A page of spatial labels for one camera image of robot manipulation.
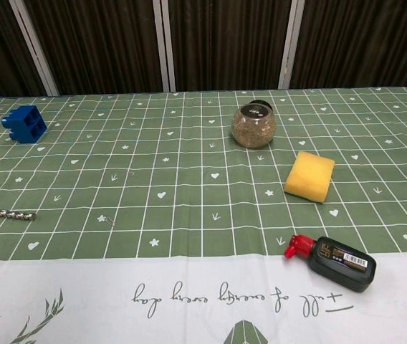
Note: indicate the white partition frame post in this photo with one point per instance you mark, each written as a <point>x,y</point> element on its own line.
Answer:
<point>166,44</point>
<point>289,43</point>
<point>33,44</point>

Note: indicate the green checked tablecloth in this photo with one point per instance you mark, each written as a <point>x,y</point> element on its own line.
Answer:
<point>196,215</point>

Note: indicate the dark brown pleated curtain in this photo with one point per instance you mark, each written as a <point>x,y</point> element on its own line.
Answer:
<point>225,43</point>

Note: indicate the black ink bottle red cap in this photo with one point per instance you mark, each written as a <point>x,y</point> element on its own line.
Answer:
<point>339,263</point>

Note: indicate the blue toy building block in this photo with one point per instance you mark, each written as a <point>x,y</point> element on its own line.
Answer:
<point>27,124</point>

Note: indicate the small silver safety pin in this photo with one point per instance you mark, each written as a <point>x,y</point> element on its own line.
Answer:
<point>110,221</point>

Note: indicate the yellow sponge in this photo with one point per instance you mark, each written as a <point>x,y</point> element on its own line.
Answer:
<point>309,177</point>

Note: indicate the round glass seasoning jar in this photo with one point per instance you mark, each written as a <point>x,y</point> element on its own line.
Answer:
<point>253,127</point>

